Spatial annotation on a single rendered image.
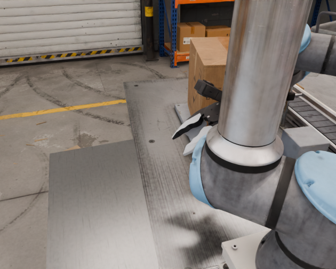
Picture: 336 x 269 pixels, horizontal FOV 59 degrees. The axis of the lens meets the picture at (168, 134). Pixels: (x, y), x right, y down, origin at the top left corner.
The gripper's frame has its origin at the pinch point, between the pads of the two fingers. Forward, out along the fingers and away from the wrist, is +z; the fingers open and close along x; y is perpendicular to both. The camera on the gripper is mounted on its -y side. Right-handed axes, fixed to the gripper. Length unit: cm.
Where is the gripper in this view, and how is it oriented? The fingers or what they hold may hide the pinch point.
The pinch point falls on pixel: (179, 141)
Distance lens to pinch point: 70.6
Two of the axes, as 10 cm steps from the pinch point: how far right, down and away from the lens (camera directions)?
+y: 5.2, 6.6, 5.4
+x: -3.0, -4.6, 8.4
